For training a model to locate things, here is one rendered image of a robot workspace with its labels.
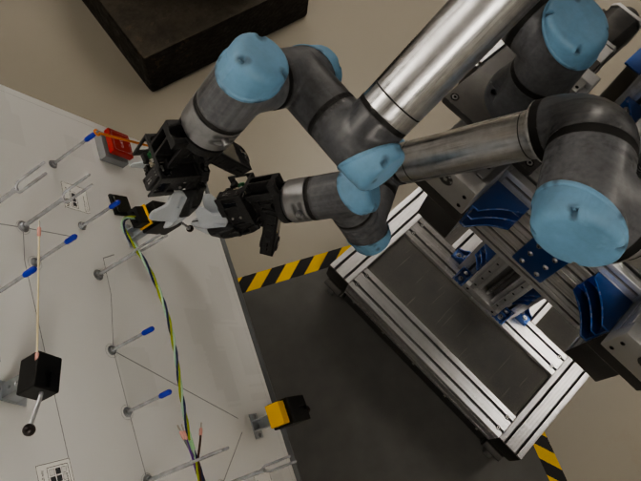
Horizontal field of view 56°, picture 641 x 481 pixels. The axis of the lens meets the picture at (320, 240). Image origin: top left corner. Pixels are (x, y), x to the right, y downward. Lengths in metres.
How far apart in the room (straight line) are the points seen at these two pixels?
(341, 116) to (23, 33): 2.28
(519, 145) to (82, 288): 0.68
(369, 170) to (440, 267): 1.39
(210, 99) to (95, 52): 2.05
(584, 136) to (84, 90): 2.16
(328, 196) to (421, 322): 1.11
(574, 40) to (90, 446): 0.93
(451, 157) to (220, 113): 0.41
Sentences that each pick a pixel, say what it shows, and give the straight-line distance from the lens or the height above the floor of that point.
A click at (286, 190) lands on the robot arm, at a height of 1.21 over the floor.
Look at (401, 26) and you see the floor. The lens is 2.92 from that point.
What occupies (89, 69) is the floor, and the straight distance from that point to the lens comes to 2.73.
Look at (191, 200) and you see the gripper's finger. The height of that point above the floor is 1.30.
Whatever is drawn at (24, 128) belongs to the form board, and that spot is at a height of 1.24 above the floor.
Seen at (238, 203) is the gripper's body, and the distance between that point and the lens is 1.02.
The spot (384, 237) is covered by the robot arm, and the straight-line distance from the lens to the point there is 1.06.
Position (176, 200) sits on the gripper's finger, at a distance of 0.90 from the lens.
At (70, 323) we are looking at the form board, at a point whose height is 1.23.
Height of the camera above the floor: 2.09
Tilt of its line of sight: 67 degrees down
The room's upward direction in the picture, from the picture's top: 16 degrees clockwise
